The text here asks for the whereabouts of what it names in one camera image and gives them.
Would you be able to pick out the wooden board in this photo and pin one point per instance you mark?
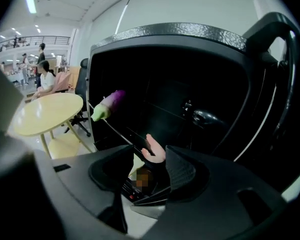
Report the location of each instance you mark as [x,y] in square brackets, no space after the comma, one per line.
[75,77]

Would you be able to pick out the black office chair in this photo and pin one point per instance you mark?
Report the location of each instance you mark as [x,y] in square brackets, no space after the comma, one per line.
[82,84]

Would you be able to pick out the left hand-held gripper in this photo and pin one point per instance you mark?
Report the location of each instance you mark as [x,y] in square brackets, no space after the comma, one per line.
[2,96]

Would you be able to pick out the yellow bread item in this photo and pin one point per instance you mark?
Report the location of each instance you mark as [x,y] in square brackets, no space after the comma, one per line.
[135,169]

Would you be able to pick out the pink cloth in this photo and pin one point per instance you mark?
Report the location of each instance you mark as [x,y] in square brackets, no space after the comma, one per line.
[62,82]

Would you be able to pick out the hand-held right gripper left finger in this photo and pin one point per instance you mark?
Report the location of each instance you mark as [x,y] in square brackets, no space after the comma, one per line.
[107,171]

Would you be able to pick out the purple eggplant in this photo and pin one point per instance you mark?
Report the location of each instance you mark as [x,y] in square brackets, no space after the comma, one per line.
[112,101]

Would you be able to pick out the round wooden table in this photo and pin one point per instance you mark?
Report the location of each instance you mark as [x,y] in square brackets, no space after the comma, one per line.
[47,114]

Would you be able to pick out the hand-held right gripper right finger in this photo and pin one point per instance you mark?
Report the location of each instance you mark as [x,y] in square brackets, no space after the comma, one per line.
[190,176]

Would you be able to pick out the black metal railing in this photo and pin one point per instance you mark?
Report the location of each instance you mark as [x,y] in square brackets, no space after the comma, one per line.
[40,40]

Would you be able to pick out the black mini fridge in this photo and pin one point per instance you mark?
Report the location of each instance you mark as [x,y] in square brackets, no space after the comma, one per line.
[190,71]

